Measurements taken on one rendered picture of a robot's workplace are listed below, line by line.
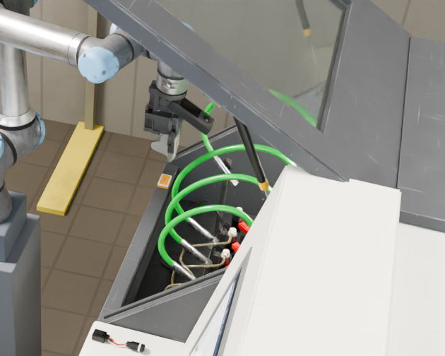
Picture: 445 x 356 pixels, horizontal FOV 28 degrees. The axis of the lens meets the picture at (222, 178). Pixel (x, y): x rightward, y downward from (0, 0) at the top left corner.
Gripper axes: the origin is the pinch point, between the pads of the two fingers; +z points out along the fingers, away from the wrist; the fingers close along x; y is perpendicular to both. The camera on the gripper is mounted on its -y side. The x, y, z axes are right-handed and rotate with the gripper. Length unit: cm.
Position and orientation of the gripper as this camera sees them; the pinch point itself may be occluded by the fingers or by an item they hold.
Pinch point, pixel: (173, 157)
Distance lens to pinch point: 216.5
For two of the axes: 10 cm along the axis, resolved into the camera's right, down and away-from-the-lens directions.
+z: -1.2, 7.7, 6.3
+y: -9.7, -2.2, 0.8
